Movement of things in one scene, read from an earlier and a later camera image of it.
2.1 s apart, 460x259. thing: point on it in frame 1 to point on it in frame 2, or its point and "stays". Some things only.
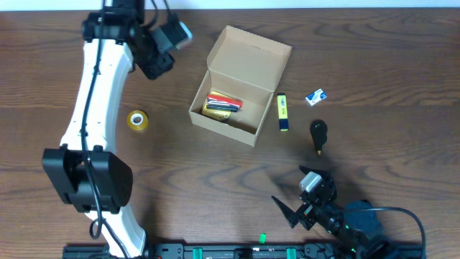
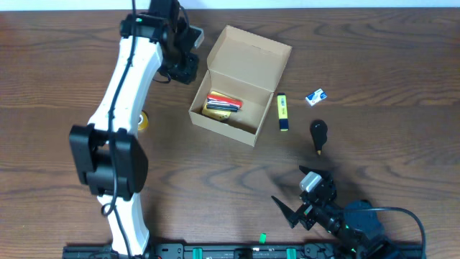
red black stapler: (221, 103) stays
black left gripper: (154, 67) to (183, 68)
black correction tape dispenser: (318, 129) stays
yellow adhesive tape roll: (137, 119) stays
